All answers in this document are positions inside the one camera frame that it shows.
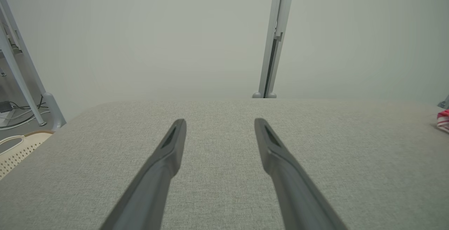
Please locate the black power adapter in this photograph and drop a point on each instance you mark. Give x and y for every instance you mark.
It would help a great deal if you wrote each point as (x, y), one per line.
(5, 106)

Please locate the beige perforated laundry basket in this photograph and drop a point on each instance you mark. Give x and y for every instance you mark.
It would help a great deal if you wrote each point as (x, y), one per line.
(21, 152)

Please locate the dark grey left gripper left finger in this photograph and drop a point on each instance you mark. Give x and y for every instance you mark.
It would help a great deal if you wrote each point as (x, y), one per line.
(154, 188)

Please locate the grey diagonal frame strut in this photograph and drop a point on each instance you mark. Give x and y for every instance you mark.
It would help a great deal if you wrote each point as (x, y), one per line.
(445, 103)

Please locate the grey vertical partition post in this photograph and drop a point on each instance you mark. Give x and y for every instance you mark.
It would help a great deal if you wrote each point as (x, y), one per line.
(282, 12)

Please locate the thin grey metal pole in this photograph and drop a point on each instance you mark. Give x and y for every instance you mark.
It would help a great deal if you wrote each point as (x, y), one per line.
(21, 82)

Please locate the grey fabric padded surface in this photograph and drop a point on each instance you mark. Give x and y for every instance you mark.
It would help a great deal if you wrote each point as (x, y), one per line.
(221, 135)

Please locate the red shorts with white trim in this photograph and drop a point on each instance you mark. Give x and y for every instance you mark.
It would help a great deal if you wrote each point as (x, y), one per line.
(444, 121)

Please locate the grey curved frame leg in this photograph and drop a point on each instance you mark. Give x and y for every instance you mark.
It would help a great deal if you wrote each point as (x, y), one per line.
(54, 114)

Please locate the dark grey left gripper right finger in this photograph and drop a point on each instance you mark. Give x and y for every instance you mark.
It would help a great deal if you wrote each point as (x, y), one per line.
(291, 188)

